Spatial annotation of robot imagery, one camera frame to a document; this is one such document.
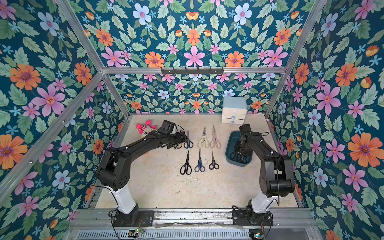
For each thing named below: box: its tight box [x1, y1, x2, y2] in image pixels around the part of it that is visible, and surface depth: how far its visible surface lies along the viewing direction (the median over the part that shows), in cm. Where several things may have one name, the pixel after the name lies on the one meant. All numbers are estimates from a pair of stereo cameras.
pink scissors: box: [209, 125, 222, 150], surface depth 106 cm
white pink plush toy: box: [136, 120, 157, 138], surface depth 106 cm
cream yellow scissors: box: [197, 126, 210, 149], surface depth 106 cm
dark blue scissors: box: [183, 129, 194, 149], surface depth 103 cm
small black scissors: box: [208, 150, 220, 170], surface depth 95 cm
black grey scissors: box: [230, 152, 248, 164], surface depth 97 cm
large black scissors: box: [180, 150, 192, 176], surface depth 92 cm
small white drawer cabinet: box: [221, 96, 248, 125], surface depth 112 cm
